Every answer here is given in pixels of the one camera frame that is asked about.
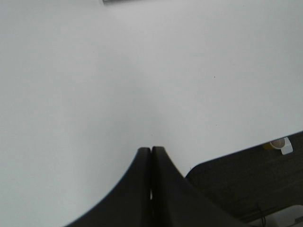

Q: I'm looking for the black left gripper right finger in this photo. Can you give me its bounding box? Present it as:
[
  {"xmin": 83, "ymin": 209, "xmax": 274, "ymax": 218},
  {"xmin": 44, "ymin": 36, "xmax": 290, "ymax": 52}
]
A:
[{"xmin": 151, "ymin": 147, "xmax": 245, "ymax": 227}]

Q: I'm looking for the white microwave door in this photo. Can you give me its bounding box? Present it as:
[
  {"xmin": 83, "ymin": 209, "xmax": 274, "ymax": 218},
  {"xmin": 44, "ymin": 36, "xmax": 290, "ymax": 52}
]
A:
[{"xmin": 102, "ymin": 0, "xmax": 141, "ymax": 4}]

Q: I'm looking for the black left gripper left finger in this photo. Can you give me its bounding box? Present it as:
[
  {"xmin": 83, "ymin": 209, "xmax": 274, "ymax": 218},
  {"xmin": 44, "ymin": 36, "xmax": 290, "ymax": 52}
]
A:
[{"xmin": 70, "ymin": 148, "xmax": 152, "ymax": 227}]

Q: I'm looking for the yellow tape roll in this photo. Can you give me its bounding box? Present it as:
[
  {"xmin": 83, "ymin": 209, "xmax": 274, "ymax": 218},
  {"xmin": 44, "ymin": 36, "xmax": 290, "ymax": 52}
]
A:
[{"xmin": 262, "ymin": 138, "xmax": 285, "ymax": 150}]

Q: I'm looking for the white object on floor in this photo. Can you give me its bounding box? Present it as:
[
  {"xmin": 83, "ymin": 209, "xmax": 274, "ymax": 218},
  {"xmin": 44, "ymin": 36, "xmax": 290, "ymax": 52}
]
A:
[{"xmin": 281, "ymin": 137, "xmax": 293, "ymax": 155}]

